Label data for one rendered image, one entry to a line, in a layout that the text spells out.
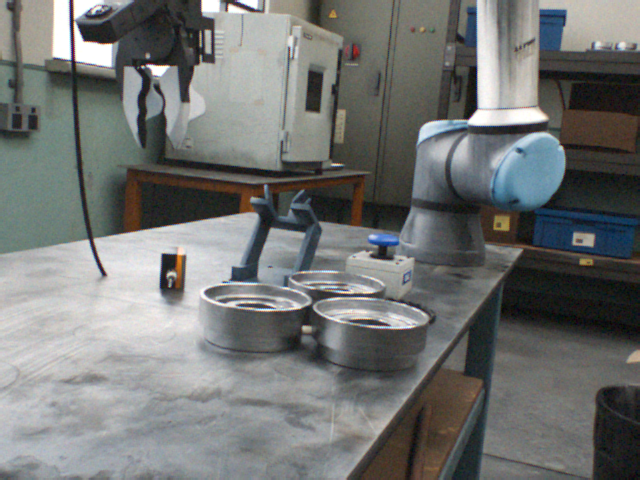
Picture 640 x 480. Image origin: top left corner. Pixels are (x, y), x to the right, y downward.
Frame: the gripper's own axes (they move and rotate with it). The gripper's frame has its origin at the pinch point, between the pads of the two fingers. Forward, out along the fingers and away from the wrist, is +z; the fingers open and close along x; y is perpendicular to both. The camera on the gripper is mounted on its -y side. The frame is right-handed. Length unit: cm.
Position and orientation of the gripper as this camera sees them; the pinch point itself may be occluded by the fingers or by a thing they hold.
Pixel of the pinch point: (154, 137)
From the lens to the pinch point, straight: 86.7
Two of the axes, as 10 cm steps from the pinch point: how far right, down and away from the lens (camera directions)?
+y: 4.4, -1.5, 8.9
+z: -0.2, 9.8, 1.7
